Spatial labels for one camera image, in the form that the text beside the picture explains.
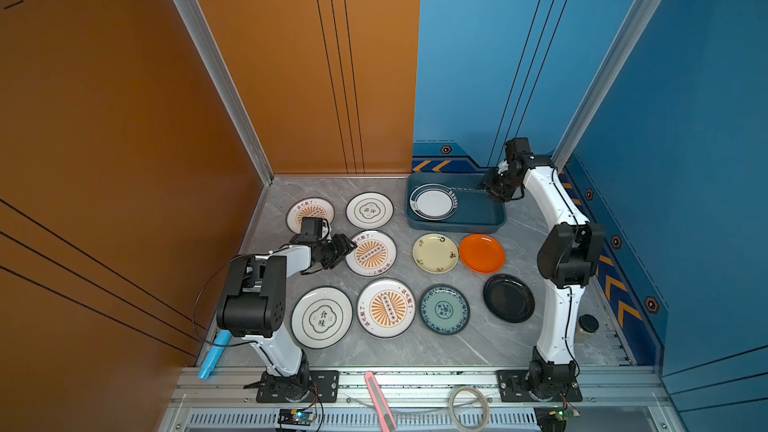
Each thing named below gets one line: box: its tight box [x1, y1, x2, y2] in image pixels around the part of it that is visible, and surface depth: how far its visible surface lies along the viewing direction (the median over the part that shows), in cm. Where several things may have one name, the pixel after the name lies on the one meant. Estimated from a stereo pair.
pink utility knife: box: [364, 371, 397, 432], surface depth 72 cm
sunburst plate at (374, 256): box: [345, 230, 398, 277], surface depth 98 cm
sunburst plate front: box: [356, 278, 417, 339], surface depth 87 cm
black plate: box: [483, 273, 536, 323], surface depth 87 cm
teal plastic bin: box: [405, 201, 507, 234], surface depth 106 cm
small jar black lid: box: [578, 314, 599, 333], surface depth 75 cm
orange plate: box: [459, 234, 506, 274], surface depth 100 cm
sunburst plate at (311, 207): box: [285, 197, 336, 234], surface depth 111 cm
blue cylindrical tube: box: [198, 330, 232, 380], surface depth 78 cm
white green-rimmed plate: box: [409, 183, 458, 221], surface depth 114 cm
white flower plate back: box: [345, 191, 395, 229], surface depth 111 cm
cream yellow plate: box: [412, 232, 459, 274], surface depth 99 cm
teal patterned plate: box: [419, 283, 471, 336], surface depth 87 cm
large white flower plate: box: [290, 285, 353, 350], surface depth 86 cm
